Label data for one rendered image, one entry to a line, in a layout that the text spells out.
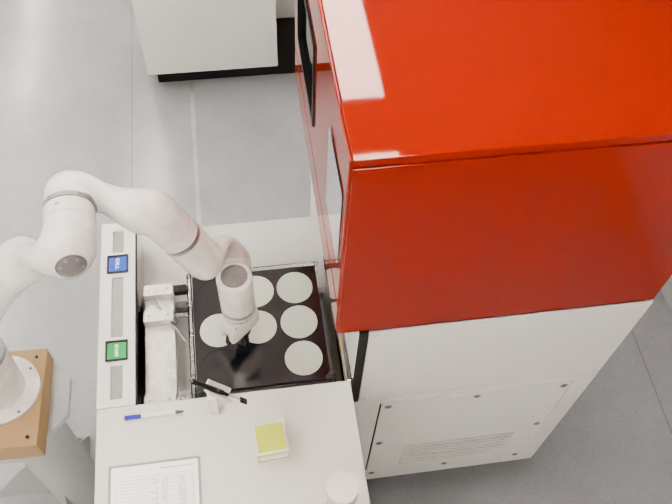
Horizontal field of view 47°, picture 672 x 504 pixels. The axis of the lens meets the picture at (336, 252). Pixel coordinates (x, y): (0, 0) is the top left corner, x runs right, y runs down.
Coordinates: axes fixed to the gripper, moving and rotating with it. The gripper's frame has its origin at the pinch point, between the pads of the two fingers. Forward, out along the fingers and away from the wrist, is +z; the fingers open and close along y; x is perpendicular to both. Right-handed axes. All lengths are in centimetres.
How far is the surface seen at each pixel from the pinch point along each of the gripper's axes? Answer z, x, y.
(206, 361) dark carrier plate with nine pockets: 2.1, -3.2, 10.5
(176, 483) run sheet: -4.8, 16.3, 38.3
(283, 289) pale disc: 2.0, -2.7, -18.9
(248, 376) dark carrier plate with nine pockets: 2.1, 8.0, 6.3
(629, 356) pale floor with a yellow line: 92, 85, -125
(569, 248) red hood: -57, 57, -39
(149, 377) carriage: 4.0, -11.8, 22.8
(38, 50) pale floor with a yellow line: 92, -225, -78
